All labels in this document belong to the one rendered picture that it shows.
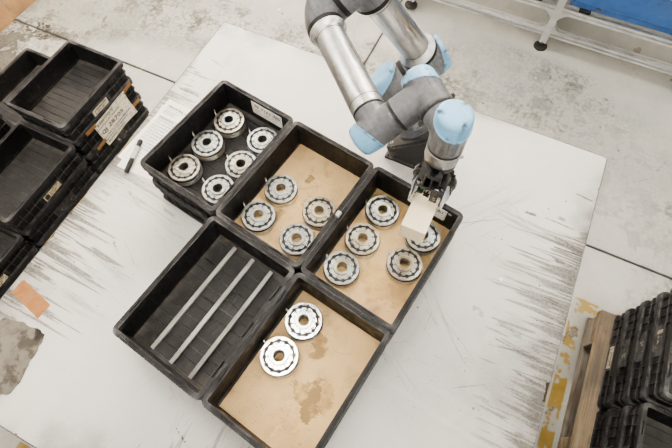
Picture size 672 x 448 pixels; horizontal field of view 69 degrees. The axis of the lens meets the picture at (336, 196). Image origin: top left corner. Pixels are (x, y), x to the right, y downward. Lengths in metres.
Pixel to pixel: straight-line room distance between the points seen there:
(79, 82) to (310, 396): 1.76
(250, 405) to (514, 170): 1.16
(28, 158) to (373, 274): 1.67
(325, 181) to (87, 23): 2.36
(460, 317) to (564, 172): 0.66
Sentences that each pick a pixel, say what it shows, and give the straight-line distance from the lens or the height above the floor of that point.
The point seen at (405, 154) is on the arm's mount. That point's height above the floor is 0.76.
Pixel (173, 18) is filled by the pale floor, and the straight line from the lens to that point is 3.41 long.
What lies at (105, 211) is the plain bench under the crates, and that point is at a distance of 1.83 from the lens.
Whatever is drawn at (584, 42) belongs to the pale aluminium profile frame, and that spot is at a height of 0.14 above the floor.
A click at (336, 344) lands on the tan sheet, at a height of 0.83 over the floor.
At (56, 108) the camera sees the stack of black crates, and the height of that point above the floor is 0.49.
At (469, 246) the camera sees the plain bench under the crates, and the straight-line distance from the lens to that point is 1.66.
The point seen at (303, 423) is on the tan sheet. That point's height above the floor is 0.83.
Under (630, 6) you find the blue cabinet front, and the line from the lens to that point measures 3.09.
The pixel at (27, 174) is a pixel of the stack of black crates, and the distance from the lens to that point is 2.48.
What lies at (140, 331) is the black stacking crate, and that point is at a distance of 1.49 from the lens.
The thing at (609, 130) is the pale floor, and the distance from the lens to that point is 3.06.
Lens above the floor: 2.19
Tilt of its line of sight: 62 degrees down
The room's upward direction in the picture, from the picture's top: straight up
